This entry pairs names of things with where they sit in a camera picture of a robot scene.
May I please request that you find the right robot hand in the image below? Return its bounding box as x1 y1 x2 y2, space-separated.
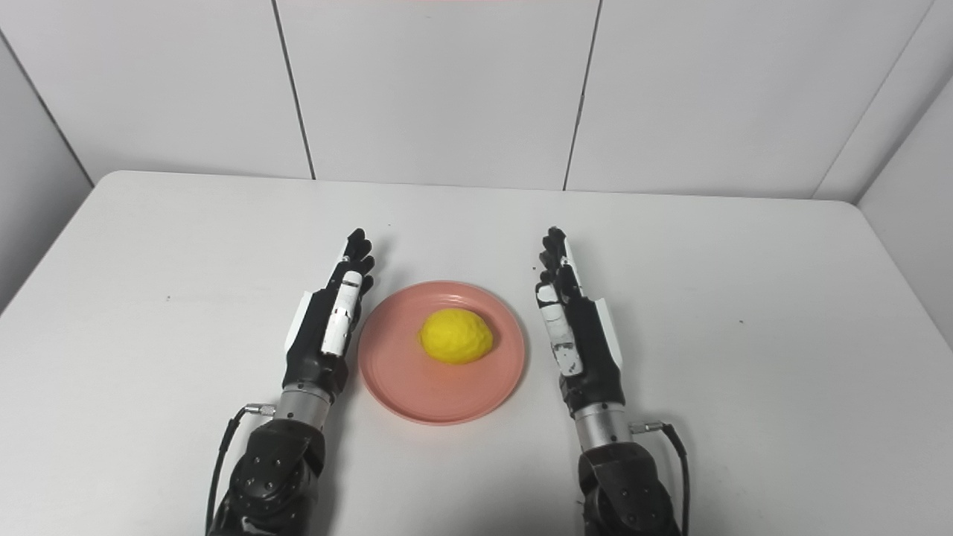
535 226 626 416

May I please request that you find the yellow lemon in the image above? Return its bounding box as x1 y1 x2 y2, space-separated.
418 308 494 366

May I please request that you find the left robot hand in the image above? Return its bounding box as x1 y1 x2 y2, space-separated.
282 228 375 403

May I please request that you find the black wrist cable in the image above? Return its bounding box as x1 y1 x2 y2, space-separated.
630 421 692 536
205 403 278 533

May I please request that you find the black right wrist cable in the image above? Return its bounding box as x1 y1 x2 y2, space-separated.
630 421 692 536

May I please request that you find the pink plate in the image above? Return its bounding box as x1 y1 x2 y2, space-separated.
357 280 527 426

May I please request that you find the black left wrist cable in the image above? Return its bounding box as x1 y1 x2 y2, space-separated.
205 403 278 533

